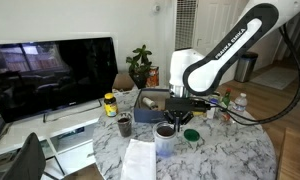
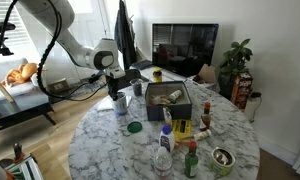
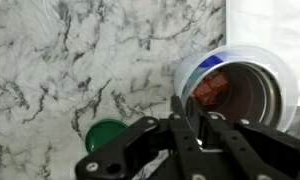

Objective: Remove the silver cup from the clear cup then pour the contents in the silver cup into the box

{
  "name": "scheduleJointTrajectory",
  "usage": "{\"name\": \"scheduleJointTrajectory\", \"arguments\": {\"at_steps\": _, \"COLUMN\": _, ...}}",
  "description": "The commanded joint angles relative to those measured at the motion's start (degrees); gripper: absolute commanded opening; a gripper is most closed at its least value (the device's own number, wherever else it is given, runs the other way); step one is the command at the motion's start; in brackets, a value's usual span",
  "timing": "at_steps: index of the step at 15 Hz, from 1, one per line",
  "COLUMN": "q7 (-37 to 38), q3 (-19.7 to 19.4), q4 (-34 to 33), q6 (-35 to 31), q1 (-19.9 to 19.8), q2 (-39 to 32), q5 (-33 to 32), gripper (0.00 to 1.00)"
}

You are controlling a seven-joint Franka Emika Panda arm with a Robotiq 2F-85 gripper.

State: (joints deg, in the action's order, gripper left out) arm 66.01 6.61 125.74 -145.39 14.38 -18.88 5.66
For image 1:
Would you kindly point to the brown cardboard box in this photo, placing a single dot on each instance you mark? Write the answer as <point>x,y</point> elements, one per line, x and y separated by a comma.
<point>123,82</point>

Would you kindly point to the flat screen television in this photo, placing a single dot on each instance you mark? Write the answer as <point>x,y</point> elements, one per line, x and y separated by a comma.
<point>39,77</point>

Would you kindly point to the white bottle blue cap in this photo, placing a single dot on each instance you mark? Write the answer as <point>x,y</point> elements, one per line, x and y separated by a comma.
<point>211,111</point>

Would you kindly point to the black chair back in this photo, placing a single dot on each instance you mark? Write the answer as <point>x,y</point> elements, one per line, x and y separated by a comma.
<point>29,163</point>

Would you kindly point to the orange snack box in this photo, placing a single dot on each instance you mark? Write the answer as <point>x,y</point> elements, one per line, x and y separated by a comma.
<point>153,79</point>

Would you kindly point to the green glass bottle red cap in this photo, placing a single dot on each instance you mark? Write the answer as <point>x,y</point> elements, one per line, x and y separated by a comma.
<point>226,98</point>

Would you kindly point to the clear water bottle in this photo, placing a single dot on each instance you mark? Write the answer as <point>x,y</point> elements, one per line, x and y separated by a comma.
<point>239,105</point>

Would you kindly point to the green potted plant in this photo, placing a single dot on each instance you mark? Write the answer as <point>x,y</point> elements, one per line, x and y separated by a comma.
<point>139,66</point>

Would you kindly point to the clear plastic cup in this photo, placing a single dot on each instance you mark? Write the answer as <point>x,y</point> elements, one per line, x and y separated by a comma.
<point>164,146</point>

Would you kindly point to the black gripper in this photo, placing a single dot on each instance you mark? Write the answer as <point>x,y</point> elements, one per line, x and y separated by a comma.
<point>179,111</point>

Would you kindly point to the yellow lid vitamin bottle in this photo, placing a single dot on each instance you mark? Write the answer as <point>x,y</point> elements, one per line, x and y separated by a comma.
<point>110,105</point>

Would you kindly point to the white tv stand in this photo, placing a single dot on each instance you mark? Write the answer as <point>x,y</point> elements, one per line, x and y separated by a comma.
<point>66,136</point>

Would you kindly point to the blue cardboard box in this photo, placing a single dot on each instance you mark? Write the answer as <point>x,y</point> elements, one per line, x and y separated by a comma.
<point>144,114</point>

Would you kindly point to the white folded paper napkin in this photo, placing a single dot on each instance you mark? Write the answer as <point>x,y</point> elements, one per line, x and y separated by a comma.
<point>139,161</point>

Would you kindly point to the green round lid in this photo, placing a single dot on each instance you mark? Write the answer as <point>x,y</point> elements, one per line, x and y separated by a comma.
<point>191,135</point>

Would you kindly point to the silver trash can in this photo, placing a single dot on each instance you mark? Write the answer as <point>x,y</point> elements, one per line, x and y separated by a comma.
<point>245,66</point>

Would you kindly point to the white tube in box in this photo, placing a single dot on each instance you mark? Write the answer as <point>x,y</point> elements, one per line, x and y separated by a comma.
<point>148,102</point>

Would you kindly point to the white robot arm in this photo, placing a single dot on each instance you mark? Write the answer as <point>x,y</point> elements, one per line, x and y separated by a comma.
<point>194,76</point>

